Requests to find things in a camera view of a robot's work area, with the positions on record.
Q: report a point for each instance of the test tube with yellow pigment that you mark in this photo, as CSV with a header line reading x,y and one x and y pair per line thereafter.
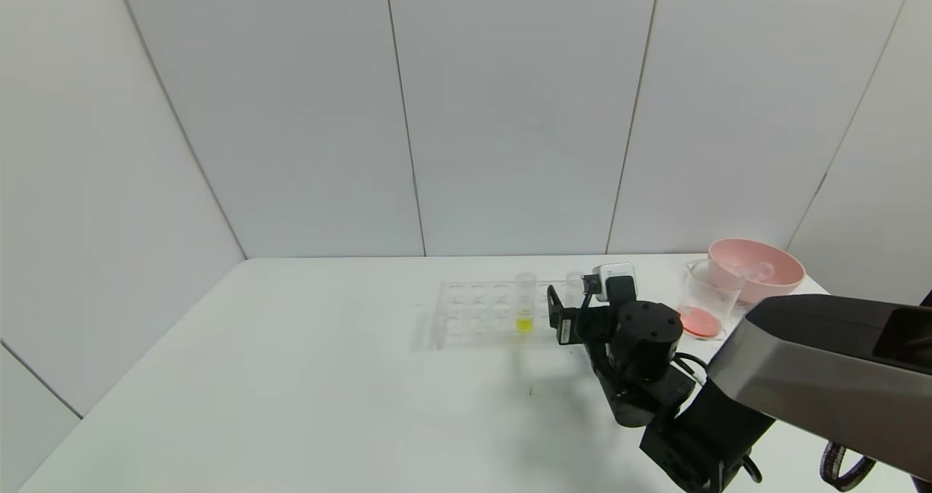
x,y
524,322

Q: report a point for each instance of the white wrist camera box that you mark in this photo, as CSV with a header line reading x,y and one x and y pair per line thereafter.
x,y
615,273

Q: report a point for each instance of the clear plastic test tube rack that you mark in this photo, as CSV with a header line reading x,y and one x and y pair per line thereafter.
x,y
477,307

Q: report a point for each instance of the pink bowl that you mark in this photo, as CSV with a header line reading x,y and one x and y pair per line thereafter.
x,y
783,267

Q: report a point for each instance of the clear glass beaker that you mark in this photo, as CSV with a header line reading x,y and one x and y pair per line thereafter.
x,y
700,320

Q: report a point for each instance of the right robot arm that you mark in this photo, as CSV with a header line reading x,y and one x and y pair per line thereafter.
x,y
801,362

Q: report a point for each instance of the test tube with blue pigment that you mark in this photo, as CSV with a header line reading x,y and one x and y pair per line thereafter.
x,y
574,285

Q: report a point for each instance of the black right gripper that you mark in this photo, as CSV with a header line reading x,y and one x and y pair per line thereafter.
x,y
565,326

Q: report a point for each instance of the test tube with red pigment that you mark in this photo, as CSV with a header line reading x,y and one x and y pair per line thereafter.
x,y
759,271

